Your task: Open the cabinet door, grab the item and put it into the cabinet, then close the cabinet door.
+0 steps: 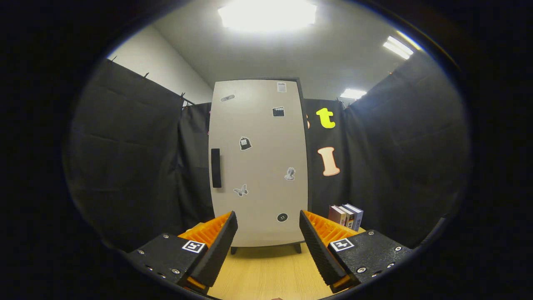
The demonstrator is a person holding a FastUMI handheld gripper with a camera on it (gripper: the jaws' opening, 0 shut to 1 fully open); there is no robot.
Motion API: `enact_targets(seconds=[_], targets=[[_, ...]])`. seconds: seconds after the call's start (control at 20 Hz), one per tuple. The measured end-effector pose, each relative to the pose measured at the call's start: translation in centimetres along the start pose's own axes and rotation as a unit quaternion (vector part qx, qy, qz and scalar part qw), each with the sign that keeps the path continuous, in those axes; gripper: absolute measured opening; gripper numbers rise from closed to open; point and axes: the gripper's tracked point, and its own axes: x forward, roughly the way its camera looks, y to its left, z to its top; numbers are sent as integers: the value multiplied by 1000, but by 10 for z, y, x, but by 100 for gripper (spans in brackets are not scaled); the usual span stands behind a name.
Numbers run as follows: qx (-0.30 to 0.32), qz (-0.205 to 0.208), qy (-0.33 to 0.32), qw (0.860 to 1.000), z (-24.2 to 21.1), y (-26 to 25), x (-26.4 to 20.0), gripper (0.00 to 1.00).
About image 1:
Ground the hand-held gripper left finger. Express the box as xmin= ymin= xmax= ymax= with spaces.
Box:
xmin=125 ymin=211 xmax=239 ymax=295

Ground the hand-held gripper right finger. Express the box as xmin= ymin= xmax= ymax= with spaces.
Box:
xmin=299 ymin=209 xmax=413 ymax=293

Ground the black door handle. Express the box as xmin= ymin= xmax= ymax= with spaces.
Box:
xmin=211 ymin=148 xmax=222 ymax=189

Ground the dark grey cabinet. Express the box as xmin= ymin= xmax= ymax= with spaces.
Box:
xmin=207 ymin=77 xmax=312 ymax=255

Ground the dark bar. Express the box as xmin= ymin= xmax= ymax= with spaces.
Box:
xmin=416 ymin=214 xmax=451 ymax=247

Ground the black backdrop cloth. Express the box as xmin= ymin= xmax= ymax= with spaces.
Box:
xmin=62 ymin=50 xmax=473 ymax=250

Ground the small ceiling light panel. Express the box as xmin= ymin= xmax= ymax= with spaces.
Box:
xmin=340 ymin=88 xmax=368 ymax=100

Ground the long ceiling light panel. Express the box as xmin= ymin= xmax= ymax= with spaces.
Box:
xmin=383 ymin=36 xmax=414 ymax=60

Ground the large ceiling light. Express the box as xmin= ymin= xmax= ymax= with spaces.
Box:
xmin=217 ymin=0 xmax=318 ymax=33

